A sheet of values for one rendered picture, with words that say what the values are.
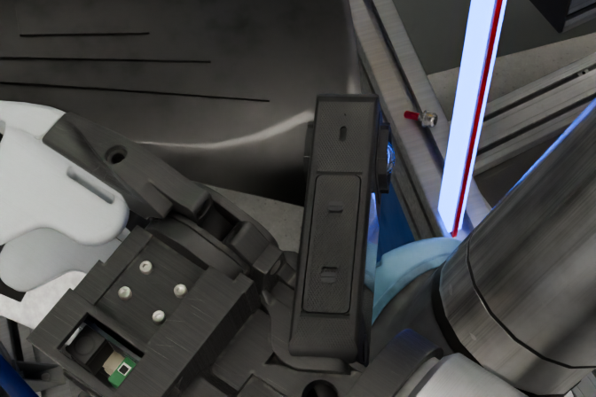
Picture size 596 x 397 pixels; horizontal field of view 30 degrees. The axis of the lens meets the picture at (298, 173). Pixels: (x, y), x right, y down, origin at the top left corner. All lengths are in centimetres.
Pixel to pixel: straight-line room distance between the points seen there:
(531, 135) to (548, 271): 123
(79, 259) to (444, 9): 138
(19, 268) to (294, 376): 14
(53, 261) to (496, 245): 18
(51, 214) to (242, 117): 10
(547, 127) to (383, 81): 80
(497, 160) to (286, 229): 38
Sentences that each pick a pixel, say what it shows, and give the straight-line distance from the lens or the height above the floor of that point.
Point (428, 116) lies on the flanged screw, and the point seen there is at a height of 87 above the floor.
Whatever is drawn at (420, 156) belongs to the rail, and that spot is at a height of 86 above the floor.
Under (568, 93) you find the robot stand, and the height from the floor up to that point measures 23.
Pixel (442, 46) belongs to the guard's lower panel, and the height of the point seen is 12.
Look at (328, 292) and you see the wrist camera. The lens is 39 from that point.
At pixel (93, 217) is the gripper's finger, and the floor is 120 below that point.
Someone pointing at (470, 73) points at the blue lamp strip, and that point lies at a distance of 66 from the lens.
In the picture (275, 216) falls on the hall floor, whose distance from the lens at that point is 181.
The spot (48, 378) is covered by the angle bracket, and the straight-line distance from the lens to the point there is 163.
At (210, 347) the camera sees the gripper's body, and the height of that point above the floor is 120.
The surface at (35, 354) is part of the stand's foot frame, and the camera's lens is 168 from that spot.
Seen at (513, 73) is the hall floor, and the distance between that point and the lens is 200.
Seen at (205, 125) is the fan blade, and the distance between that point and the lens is 48.
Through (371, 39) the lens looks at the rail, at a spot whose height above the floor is 86.
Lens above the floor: 155
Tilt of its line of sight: 57 degrees down
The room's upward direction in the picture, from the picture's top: 2 degrees counter-clockwise
